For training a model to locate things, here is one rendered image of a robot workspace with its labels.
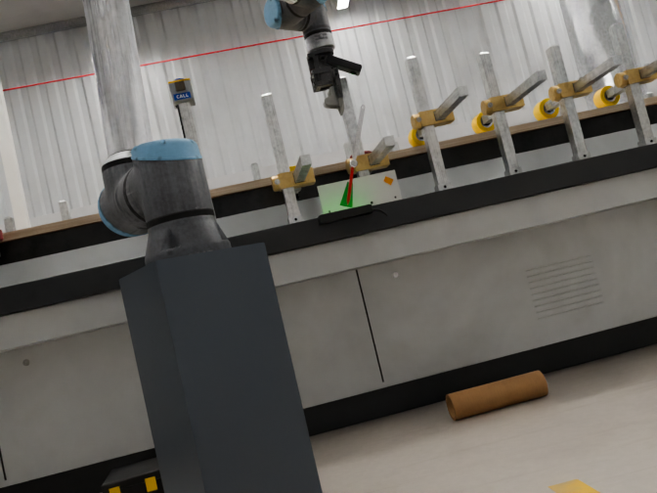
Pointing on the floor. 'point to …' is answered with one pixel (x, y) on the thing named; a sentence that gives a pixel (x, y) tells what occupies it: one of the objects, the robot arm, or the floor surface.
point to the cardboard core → (497, 394)
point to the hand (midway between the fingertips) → (342, 111)
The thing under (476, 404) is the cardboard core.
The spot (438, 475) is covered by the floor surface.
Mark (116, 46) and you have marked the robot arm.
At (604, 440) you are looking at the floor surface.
